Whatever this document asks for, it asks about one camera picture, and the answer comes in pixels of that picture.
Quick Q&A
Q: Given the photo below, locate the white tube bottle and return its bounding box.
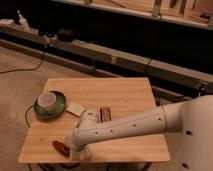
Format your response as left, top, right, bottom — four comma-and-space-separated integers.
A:
80, 112, 101, 160

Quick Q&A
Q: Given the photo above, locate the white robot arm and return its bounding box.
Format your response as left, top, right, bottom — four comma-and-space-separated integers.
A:
70, 95, 213, 171

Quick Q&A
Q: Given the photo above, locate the white ceramic cup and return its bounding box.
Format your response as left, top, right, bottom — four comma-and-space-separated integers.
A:
38, 92, 56, 113

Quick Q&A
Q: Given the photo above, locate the white square sponge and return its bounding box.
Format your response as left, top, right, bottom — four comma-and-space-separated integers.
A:
66, 102, 85, 117

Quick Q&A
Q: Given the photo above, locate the dark chocolate bar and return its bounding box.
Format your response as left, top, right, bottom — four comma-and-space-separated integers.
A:
100, 107, 111, 122

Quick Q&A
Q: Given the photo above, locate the green plate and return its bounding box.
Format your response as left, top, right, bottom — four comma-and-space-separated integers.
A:
34, 91, 66, 119

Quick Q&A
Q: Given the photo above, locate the wooden table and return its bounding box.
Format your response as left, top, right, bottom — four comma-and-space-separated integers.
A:
18, 78, 170, 163

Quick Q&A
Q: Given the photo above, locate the black box on ledge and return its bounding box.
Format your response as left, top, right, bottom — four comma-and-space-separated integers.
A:
57, 29, 75, 42

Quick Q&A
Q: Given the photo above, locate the white spray bottle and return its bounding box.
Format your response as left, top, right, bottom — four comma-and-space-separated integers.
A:
17, 11, 30, 31

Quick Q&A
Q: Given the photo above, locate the black floor cable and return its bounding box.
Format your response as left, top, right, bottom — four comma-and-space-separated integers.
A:
0, 46, 47, 76

